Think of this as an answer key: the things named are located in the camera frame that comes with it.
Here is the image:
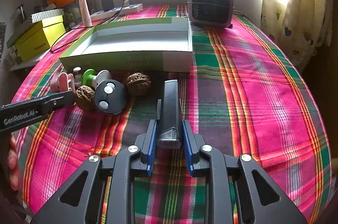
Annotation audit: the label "black rectangular device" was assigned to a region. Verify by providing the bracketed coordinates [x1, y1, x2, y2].
[157, 79, 183, 150]

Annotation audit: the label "pink oblong case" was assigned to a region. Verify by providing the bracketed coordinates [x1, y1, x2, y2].
[58, 72, 76, 93]

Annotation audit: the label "grey knob white button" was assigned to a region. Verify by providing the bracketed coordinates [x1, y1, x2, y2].
[73, 67, 82, 88]

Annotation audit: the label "large brown walnut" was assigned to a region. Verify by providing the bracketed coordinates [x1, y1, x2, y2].
[75, 85, 95, 111]

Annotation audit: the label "black round disc white dots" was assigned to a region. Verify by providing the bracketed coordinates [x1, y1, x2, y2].
[93, 79, 127, 115]

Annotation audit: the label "small brown walnut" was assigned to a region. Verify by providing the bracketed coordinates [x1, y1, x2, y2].
[126, 72, 151, 96]

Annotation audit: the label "green white roller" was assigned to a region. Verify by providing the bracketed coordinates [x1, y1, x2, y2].
[81, 69, 112, 90]

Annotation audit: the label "person's left hand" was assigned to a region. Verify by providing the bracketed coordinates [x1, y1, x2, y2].
[7, 134, 20, 191]

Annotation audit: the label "pink green plaid tablecloth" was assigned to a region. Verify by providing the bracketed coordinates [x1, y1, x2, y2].
[15, 15, 334, 223]

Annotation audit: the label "yellow cardboard box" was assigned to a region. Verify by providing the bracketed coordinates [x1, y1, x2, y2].
[14, 15, 66, 62]

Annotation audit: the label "white striped box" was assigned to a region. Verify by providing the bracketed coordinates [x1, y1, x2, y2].
[29, 8, 64, 23]

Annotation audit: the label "white cosmetic tube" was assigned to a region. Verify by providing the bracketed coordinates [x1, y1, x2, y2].
[79, 0, 92, 27]

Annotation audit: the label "green white cardboard box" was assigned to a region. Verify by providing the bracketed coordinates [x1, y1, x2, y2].
[60, 18, 192, 73]

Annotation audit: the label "black charger adapter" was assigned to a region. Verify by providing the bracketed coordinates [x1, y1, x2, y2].
[101, 0, 114, 12]

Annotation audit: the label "white power strip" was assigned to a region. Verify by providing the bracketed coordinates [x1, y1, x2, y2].
[90, 3, 143, 21]

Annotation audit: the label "white plug on strip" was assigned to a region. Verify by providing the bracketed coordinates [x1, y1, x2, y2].
[123, 0, 134, 7]

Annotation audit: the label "cream patterned curtain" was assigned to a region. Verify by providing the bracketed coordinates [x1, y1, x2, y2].
[261, 0, 334, 71]

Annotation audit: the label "black charger cable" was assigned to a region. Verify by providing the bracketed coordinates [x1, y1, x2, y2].
[50, 0, 125, 54]

